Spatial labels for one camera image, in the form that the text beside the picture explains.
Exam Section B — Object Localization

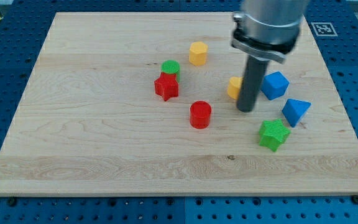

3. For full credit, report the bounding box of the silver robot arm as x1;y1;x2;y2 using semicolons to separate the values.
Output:
231;0;309;63

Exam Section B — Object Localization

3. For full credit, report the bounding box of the red star block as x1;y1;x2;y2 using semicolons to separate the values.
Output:
154;72;179;101

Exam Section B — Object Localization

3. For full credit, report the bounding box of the green star block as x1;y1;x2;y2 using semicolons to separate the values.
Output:
259;119;291;152

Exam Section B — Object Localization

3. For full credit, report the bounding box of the red cylinder block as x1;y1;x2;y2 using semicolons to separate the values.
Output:
190;101;212;129

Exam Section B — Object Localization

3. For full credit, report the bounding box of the green cylinder block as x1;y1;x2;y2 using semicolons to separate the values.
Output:
161;60;180;82

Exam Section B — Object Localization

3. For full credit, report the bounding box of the wooden board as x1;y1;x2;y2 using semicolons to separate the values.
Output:
0;12;358;197

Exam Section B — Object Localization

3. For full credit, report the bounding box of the yellow block behind rod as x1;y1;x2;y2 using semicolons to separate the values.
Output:
227;77;243;100

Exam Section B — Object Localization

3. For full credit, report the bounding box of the yellow hexagon block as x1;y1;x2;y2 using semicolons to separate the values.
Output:
189;42;208;66

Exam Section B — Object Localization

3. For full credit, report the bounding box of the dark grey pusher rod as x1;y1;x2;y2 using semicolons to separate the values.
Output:
236;56;269;113

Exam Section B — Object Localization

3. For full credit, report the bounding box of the blue cube block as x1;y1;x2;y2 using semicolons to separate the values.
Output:
261;72;290;100

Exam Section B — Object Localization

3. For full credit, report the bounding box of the blue triangle block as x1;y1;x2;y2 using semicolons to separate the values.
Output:
282;98;311;128

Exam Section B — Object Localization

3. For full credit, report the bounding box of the white fiducial marker tag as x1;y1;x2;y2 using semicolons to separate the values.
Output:
311;22;337;37

